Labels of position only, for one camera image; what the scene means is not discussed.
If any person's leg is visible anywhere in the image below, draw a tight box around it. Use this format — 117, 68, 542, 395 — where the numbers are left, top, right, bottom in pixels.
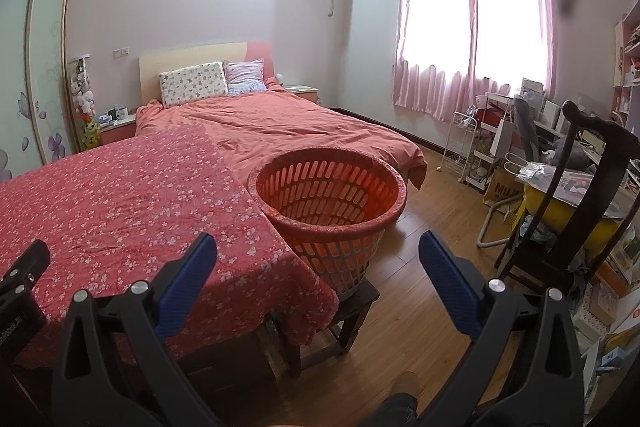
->
372, 372, 420, 427

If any bed with red duvet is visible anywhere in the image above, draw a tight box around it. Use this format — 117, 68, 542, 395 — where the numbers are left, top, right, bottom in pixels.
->
135, 41, 428, 192

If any red floral tablecloth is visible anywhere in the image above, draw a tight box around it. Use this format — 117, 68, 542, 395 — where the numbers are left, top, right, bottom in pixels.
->
0, 123, 341, 365

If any yellow green toy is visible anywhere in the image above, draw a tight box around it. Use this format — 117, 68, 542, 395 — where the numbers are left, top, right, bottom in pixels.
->
80, 119, 101, 150

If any white tube frame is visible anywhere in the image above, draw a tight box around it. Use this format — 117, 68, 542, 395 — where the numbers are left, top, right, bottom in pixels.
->
474, 197, 523, 249

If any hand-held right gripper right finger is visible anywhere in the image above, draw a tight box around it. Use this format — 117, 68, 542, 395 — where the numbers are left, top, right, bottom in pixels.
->
419, 231, 586, 427

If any pile of boxes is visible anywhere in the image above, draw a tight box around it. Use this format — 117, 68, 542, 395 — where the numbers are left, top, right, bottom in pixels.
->
570, 227, 640, 408

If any pink nightstand with mug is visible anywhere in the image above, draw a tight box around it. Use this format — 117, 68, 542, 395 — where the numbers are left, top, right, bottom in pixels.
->
97, 114, 137, 145

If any wardrobe with flower doors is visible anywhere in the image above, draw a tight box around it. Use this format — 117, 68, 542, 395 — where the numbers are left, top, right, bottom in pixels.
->
0, 0, 76, 182

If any dark wooden chair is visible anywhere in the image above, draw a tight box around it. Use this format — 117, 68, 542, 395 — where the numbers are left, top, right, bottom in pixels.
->
492, 102, 638, 303

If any white paper bag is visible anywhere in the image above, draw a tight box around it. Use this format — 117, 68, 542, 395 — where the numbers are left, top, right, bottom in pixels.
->
487, 117, 516, 158

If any white desk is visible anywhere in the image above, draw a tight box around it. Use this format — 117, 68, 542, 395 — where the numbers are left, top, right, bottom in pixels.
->
482, 93, 601, 168

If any clear plastic bag with papers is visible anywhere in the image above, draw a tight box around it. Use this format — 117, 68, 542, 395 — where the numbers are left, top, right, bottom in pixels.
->
517, 162, 621, 208

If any dark wooden stool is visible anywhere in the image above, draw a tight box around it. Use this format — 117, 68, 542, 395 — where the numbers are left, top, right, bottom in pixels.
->
270, 279, 381, 378

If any grey plush cloth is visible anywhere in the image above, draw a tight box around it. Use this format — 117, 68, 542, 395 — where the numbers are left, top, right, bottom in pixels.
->
542, 139, 596, 172

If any pink striped pillow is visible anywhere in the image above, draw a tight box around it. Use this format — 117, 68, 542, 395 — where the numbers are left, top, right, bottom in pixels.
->
223, 59, 268, 95

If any white floral pillow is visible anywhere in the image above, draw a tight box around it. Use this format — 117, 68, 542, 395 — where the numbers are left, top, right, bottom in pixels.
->
159, 61, 228, 108

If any brown paper bag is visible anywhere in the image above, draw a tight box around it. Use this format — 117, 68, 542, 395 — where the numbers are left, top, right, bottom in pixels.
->
481, 162, 523, 210

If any hanging plush toy holder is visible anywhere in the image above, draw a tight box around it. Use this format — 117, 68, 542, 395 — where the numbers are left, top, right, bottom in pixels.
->
67, 55, 96, 122

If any white trolley cart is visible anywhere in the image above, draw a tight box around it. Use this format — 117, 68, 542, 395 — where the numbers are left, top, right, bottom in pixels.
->
439, 111, 493, 185

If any pink and white bookshelf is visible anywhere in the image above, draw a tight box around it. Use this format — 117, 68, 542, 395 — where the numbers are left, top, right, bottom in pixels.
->
611, 2, 640, 132

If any yellow plastic basin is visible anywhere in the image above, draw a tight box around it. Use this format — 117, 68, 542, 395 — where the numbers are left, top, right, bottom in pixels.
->
520, 179, 626, 253

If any orange plastic basket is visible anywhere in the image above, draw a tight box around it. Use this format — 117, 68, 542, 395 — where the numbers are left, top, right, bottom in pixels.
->
247, 148, 408, 295

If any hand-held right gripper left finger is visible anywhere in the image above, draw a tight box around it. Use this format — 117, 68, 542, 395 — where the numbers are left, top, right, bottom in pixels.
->
50, 232, 219, 427

